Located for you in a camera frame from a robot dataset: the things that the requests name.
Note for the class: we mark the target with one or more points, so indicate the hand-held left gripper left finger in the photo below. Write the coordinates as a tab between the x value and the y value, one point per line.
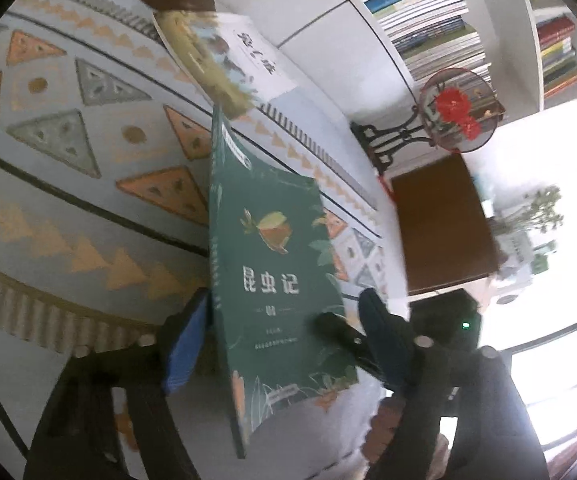
188	340

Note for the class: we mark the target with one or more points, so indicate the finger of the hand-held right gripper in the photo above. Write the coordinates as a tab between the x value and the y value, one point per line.
341	335

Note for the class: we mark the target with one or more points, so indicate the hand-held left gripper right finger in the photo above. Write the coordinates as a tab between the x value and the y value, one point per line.
383	345

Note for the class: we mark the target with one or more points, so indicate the teal green book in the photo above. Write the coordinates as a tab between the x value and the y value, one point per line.
278	260

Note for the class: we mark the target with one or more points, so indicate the pale blue illustrated book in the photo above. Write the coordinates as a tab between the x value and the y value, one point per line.
228	55

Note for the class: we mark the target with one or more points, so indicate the stack of red yellow books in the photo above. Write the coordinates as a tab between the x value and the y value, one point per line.
558	55

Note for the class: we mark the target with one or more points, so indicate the stack of white blue books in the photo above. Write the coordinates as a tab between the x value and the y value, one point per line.
428	25

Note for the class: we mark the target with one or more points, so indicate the person's right hand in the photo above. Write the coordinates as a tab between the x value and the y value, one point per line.
386	425

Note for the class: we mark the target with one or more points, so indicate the white round device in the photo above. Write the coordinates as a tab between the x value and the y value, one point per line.
510	292

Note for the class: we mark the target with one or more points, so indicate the brown wooden side table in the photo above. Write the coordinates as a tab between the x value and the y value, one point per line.
443	225

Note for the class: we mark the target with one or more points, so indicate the vase with plant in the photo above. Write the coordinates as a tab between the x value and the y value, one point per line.
523	230

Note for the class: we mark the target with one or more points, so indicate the window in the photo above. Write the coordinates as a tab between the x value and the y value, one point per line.
558	360

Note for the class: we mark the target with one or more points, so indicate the patterned blue orange mat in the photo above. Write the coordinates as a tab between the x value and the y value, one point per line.
68	185

